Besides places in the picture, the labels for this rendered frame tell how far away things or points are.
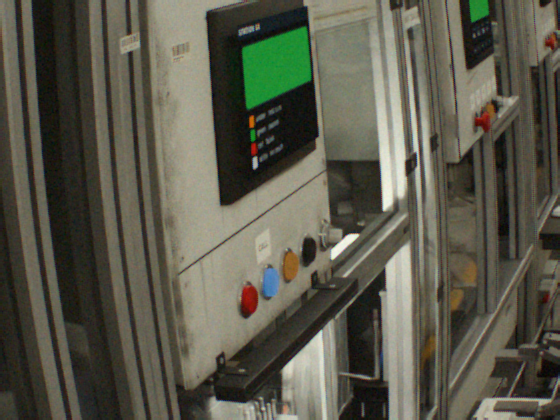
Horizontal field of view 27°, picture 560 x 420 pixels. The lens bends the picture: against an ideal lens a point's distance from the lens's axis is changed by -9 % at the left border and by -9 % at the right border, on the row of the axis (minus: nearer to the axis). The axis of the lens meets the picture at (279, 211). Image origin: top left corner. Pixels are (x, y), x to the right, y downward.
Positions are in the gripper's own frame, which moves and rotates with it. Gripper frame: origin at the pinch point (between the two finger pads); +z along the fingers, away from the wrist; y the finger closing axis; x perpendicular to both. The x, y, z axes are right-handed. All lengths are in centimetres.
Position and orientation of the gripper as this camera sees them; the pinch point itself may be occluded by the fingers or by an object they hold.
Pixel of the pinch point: (511, 381)
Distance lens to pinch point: 178.7
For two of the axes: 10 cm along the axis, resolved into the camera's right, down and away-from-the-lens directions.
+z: -9.3, -0.2, 3.7
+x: -3.6, 2.6, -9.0
